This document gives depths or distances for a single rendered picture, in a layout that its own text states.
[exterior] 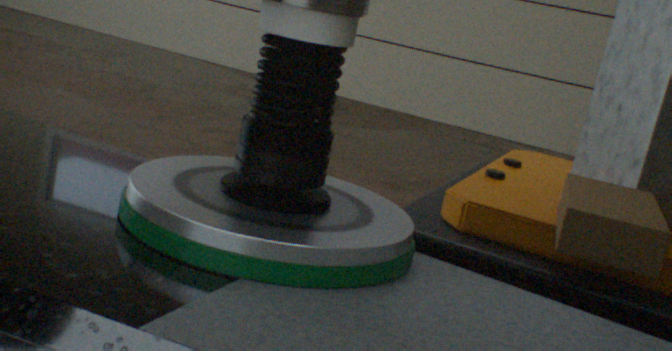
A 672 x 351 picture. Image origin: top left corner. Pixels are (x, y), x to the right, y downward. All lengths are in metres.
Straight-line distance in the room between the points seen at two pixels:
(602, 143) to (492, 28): 5.45
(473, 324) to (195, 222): 0.19
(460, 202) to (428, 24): 5.74
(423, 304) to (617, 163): 0.67
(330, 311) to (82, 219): 0.19
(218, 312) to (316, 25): 0.21
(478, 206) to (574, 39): 5.54
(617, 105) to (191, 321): 0.86
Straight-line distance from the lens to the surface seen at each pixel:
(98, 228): 0.63
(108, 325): 0.50
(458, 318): 0.59
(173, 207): 0.60
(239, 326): 0.51
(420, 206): 1.18
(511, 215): 1.09
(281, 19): 0.62
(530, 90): 6.66
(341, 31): 0.62
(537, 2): 6.69
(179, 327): 0.50
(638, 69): 1.23
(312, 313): 0.54
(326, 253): 0.57
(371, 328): 0.54
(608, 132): 1.26
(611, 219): 0.96
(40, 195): 0.68
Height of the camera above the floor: 1.03
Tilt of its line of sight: 13 degrees down
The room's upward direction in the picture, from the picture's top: 12 degrees clockwise
